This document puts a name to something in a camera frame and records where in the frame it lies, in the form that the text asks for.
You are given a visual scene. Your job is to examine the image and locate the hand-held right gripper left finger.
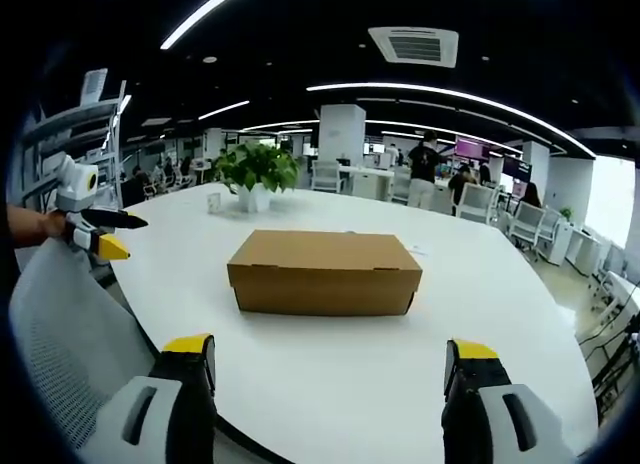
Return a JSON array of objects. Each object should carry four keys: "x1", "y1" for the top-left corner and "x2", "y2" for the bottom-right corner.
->
[{"x1": 74, "y1": 333, "x2": 218, "y2": 464}]

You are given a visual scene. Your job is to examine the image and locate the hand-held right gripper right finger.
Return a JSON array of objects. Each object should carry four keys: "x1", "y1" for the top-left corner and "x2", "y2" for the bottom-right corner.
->
[{"x1": 440, "y1": 338, "x2": 572, "y2": 464}]

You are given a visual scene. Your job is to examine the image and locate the brown cardboard shoe box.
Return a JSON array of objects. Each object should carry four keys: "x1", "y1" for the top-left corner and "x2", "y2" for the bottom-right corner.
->
[{"x1": 226, "y1": 228, "x2": 424, "y2": 319}]

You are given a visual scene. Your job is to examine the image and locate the metal storage shelf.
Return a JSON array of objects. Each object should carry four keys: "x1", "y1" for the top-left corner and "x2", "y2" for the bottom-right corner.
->
[{"x1": 17, "y1": 67, "x2": 134, "y2": 215}]

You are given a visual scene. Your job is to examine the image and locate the white mesh office chair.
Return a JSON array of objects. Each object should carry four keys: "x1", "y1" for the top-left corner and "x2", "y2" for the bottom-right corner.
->
[
  {"x1": 455, "y1": 182, "x2": 502, "y2": 224},
  {"x1": 310, "y1": 160, "x2": 343, "y2": 193},
  {"x1": 508, "y1": 201, "x2": 547, "y2": 255},
  {"x1": 7, "y1": 236, "x2": 161, "y2": 453},
  {"x1": 389, "y1": 167, "x2": 413, "y2": 205}
]

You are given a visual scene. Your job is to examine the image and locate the green potted plant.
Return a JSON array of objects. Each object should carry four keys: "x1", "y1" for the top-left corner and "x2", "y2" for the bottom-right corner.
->
[{"x1": 212, "y1": 141, "x2": 302, "y2": 213}]

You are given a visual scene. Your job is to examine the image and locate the purple display screen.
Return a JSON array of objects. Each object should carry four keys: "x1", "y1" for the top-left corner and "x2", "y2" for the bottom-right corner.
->
[{"x1": 453, "y1": 135, "x2": 492, "y2": 161}]

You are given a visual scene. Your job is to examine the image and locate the ceiling air conditioner vent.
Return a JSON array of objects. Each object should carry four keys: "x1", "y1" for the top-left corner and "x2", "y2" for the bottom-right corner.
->
[{"x1": 367, "y1": 26, "x2": 460, "y2": 69}]

